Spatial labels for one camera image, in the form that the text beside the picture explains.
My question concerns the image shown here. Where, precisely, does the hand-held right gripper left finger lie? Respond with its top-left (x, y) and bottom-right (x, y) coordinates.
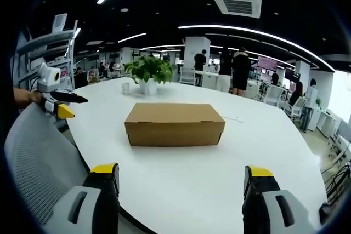
top-left (43, 163), bottom-right (121, 234)

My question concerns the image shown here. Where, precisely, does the ceiling air conditioner vent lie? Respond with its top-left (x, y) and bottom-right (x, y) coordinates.
top-left (212, 0), bottom-right (263, 19)

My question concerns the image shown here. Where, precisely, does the white mesh office chair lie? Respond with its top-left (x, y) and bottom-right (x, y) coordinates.
top-left (4, 101), bottom-right (91, 226)

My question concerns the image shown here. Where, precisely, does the grey metal shelf rack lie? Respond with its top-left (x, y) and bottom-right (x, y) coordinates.
top-left (15, 13), bottom-right (80, 92)

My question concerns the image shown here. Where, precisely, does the white square pillar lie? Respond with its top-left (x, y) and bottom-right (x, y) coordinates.
top-left (184, 36), bottom-right (211, 70)

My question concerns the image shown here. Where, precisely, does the brown cardboard shoe box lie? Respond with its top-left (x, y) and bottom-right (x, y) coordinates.
top-left (124, 102), bottom-right (226, 147)

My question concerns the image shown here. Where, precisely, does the green potted plant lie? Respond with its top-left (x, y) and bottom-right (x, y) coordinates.
top-left (123, 55), bottom-right (175, 95)

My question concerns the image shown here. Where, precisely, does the pink wall screen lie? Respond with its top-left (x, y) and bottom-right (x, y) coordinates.
top-left (257, 55), bottom-right (278, 72)

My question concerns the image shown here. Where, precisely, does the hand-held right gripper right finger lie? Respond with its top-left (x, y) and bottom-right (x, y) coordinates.
top-left (241, 165), bottom-right (316, 234)

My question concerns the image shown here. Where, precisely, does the person's left hand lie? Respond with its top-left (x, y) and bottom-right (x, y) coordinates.
top-left (27, 90), bottom-right (42, 104)

